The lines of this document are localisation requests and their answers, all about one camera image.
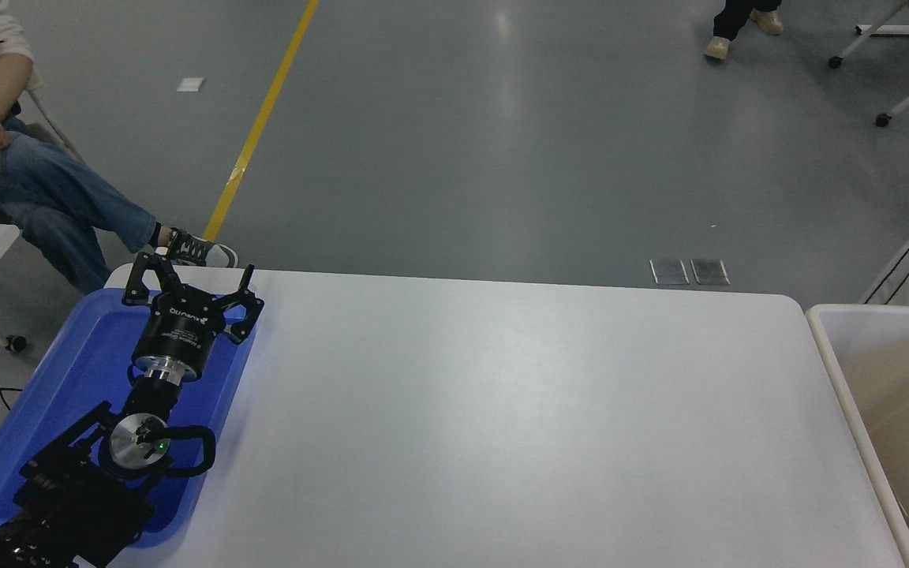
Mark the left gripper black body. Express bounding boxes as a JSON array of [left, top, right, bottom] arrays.
[[131, 289, 230, 378]]

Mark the white wheeled stand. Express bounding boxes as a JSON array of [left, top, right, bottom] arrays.
[[828, 0, 909, 129]]

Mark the blue plastic tray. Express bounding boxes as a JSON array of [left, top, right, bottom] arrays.
[[0, 288, 260, 548]]

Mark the grey metal floor plate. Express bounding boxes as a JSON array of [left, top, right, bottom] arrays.
[[650, 258, 690, 285], [691, 258, 731, 286]]

